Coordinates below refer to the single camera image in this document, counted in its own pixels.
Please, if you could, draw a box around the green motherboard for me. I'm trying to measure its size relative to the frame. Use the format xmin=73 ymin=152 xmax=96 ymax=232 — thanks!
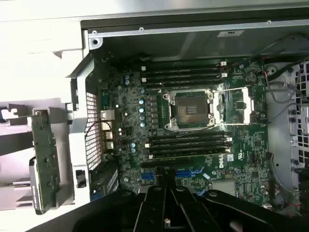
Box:
xmin=98 ymin=60 xmax=270 ymax=206

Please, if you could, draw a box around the grey parts rack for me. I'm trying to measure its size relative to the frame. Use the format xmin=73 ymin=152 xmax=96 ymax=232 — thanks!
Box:
xmin=0 ymin=96 xmax=74 ymax=218

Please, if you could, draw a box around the black RAM slot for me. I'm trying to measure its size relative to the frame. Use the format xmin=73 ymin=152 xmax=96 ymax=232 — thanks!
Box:
xmin=140 ymin=61 xmax=228 ymax=72
xmin=146 ymin=137 xmax=232 ymax=148
xmin=144 ymin=69 xmax=224 ymax=77
xmin=149 ymin=131 xmax=229 ymax=141
xmin=149 ymin=144 xmax=229 ymax=154
xmin=140 ymin=72 xmax=228 ymax=83
xmin=144 ymin=79 xmax=224 ymax=89

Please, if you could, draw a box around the black silver PC case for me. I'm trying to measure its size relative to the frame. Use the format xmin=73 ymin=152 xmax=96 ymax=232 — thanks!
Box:
xmin=65 ymin=14 xmax=309 ymax=218

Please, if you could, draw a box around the silver chipset heatsink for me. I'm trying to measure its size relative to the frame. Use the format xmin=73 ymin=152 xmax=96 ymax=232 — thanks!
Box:
xmin=211 ymin=180 xmax=237 ymax=197

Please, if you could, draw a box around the black long expansion slot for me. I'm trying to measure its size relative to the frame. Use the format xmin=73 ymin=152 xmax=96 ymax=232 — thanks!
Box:
xmin=140 ymin=159 xmax=195 ymax=169

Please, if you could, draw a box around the CPU socket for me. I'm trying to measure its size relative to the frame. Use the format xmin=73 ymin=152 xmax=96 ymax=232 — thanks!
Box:
xmin=162 ymin=87 xmax=216 ymax=132

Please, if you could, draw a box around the coin cell battery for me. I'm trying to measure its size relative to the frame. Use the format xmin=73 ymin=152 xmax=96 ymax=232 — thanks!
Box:
xmin=244 ymin=72 xmax=256 ymax=84

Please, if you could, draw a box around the grey wire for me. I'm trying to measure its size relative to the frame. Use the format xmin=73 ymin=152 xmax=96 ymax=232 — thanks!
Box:
xmin=267 ymin=81 xmax=309 ymax=121

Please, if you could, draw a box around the silver disk bay cage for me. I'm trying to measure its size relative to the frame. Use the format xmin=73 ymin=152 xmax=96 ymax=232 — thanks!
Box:
xmin=288 ymin=60 xmax=309 ymax=191

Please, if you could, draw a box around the blue expansion slot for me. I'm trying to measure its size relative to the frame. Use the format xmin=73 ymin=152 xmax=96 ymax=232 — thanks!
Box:
xmin=141 ymin=168 xmax=205 ymax=182

